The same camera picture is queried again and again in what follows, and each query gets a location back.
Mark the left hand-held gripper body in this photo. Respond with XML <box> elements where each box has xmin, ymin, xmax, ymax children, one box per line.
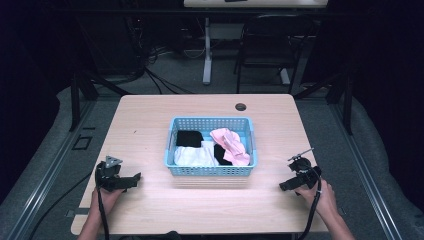
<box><xmin>94</xmin><ymin>155</ymin><xmax>134</xmax><ymax>193</ymax></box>

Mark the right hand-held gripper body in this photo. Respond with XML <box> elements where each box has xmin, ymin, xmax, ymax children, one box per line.
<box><xmin>287</xmin><ymin>148</ymin><xmax>323</xmax><ymax>196</ymax></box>

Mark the person's left hand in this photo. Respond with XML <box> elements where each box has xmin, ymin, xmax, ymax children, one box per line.
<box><xmin>94</xmin><ymin>186</ymin><xmax>127</xmax><ymax>217</ymax></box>

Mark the person's right hand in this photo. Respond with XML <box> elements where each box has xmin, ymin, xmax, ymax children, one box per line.
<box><xmin>294</xmin><ymin>179</ymin><xmax>339</xmax><ymax>218</ymax></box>

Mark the white cloth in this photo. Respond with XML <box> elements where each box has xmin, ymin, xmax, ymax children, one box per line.
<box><xmin>173</xmin><ymin>140</ymin><xmax>220</xmax><ymax>168</ymax></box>

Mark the black cloth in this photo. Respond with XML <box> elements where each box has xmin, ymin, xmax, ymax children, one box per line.
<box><xmin>213</xmin><ymin>143</ymin><xmax>234</xmax><ymax>167</ymax></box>
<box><xmin>175</xmin><ymin>129</ymin><xmax>205</xmax><ymax>149</ymax></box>

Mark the pink cloth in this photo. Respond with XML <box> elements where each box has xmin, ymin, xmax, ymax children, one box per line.
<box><xmin>209</xmin><ymin>127</ymin><xmax>251</xmax><ymax>167</ymax></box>

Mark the blue plastic basket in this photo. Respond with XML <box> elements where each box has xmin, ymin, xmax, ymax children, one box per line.
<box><xmin>163</xmin><ymin>116</ymin><xmax>259</xmax><ymax>177</ymax></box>

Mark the black metal stand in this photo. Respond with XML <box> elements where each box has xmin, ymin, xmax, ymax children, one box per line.
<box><xmin>294</xmin><ymin>70</ymin><xmax>355</xmax><ymax>136</ymax></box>
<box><xmin>68</xmin><ymin>70</ymin><xmax>132</xmax><ymax>133</ymax></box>

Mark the black folding chair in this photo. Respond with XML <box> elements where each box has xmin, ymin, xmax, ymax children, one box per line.
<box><xmin>232</xmin><ymin>13</ymin><xmax>318</xmax><ymax>95</ymax></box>

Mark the white desk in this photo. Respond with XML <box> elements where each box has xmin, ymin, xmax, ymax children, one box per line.
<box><xmin>183</xmin><ymin>0</ymin><xmax>330</xmax><ymax>86</ymax></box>

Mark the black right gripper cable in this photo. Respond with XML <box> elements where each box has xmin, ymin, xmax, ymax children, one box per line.
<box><xmin>296</xmin><ymin>177</ymin><xmax>323</xmax><ymax>240</ymax></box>

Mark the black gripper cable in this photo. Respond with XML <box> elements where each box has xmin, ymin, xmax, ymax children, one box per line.
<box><xmin>296</xmin><ymin>177</ymin><xmax>323</xmax><ymax>240</ymax></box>
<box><xmin>96</xmin><ymin>187</ymin><xmax>111</xmax><ymax>240</ymax></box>

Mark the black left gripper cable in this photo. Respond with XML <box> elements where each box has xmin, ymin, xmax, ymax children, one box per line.
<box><xmin>96</xmin><ymin>187</ymin><xmax>111</xmax><ymax>240</ymax></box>

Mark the black floor socket frame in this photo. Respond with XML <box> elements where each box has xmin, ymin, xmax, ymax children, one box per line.
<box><xmin>71</xmin><ymin>134</ymin><xmax>94</xmax><ymax>151</ymax></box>

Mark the black floor cable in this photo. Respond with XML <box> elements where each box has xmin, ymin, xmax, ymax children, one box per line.
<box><xmin>27</xmin><ymin>170</ymin><xmax>95</xmax><ymax>240</ymax></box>

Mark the bundle of floor cables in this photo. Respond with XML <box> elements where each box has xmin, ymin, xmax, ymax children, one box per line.
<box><xmin>123</xmin><ymin>16</ymin><xmax>208</xmax><ymax>96</ymax></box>

